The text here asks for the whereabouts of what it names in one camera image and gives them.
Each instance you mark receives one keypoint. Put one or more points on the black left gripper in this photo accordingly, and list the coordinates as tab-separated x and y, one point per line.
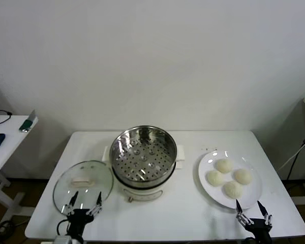
77	217

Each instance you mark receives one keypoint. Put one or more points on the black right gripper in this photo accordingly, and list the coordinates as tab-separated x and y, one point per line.
260	227

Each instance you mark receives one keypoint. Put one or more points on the round glass pot lid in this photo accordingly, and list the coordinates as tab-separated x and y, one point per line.
63	188

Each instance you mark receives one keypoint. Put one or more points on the white steamed baozi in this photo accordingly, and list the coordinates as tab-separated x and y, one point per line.
233	189
215	178
243	176
224	165

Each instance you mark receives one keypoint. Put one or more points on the stainless steel steamer basket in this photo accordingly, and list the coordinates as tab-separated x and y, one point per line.
122	147

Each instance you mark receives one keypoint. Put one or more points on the white electric cooker base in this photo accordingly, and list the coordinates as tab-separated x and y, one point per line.
142	194

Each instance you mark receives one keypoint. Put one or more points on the white round plate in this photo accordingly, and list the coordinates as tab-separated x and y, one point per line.
208	160

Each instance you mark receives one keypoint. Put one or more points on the white side table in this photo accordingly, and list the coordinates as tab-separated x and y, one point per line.
10	142

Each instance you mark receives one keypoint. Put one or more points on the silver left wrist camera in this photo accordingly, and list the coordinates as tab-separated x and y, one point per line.
63	240

